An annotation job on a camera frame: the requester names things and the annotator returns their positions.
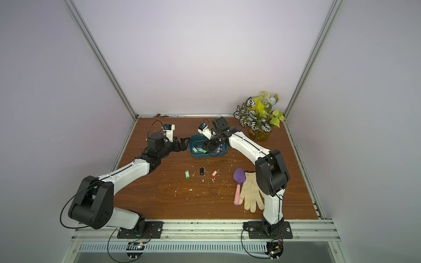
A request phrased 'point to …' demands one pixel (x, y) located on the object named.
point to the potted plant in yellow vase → (257, 115)
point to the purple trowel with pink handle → (239, 176)
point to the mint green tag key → (202, 150)
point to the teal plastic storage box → (195, 143)
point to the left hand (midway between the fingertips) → (185, 137)
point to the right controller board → (274, 249)
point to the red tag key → (214, 173)
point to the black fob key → (202, 170)
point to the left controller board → (134, 250)
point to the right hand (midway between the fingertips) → (207, 139)
